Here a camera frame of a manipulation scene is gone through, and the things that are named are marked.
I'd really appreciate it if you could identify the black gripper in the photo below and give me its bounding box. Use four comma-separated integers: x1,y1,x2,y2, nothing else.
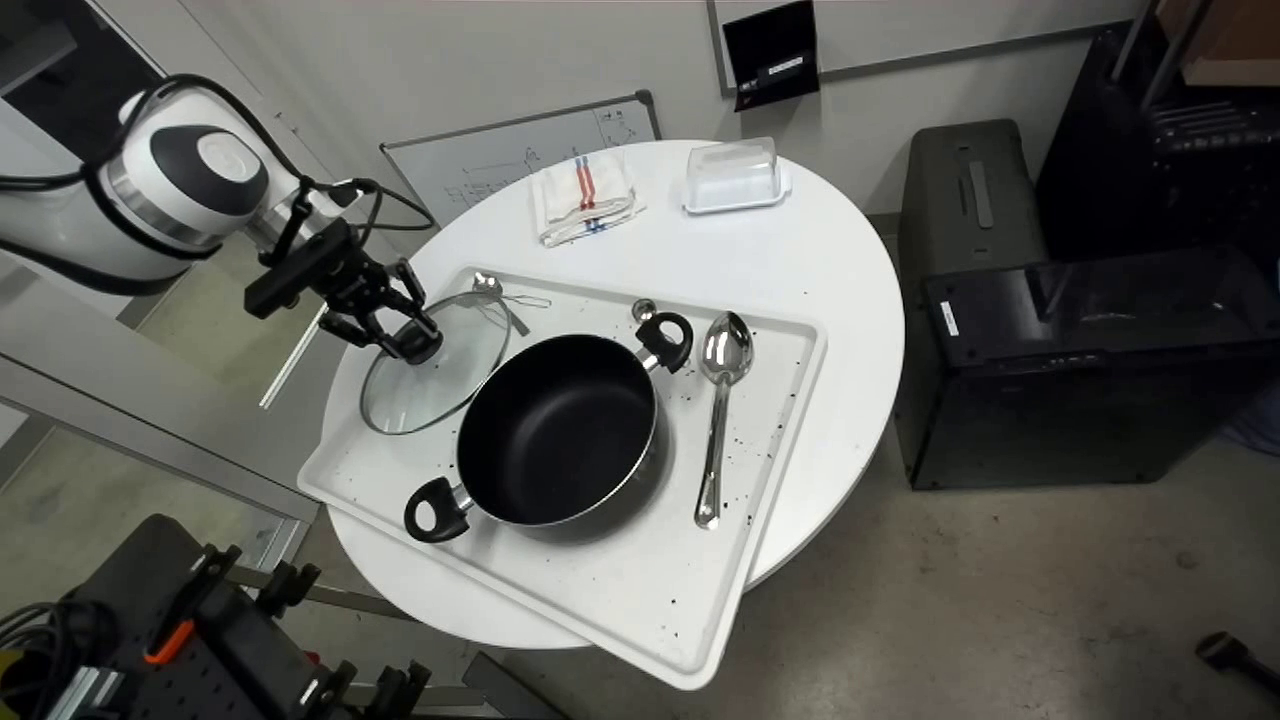
313,234,450,360

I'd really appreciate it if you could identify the glass lid with black knob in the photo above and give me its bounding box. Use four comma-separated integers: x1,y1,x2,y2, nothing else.
357,291,516,440

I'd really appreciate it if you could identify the white rectangular tray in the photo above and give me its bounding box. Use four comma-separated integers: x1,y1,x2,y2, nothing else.
293,269,833,695

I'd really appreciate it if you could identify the thin white bar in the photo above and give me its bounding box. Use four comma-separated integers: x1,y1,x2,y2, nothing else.
258,313,332,411

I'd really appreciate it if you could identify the small whiteboard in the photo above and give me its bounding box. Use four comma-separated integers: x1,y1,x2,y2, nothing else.
379,89,664,233

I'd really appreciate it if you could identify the large metal spoon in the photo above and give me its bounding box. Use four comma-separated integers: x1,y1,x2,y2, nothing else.
689,308,762,532

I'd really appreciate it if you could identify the black tool cart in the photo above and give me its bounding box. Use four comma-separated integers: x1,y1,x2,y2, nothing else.
0,510,438,720

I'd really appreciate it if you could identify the clear plastic butter dish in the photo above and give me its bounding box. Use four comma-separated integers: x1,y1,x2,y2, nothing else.
675,131,793,221

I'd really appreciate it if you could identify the black printer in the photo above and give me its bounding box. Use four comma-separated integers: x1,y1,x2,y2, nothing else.
891,116,1280,496

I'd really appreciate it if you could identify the black shelf unit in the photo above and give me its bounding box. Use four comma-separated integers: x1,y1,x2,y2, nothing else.
1035,0,1280,270

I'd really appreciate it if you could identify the brown wooden board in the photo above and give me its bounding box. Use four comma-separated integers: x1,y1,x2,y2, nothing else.
1153,0,1280,90

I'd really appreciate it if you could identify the black floor object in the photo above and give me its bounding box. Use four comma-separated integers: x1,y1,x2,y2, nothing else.
1194,629,1280,701

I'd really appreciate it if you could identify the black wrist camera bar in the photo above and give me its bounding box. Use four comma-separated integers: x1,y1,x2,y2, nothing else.
242,215,368,318

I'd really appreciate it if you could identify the black two-handled pot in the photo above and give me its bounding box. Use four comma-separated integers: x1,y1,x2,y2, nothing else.
402,296,697,546

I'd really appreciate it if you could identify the grey metal frame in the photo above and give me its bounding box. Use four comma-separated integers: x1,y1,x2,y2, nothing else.
0,255,332,532

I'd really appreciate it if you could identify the orange handled tool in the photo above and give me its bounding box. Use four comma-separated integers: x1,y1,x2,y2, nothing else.
142,617,205,672

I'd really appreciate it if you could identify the black wall box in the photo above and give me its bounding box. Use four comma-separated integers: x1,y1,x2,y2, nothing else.
717,0,823,116

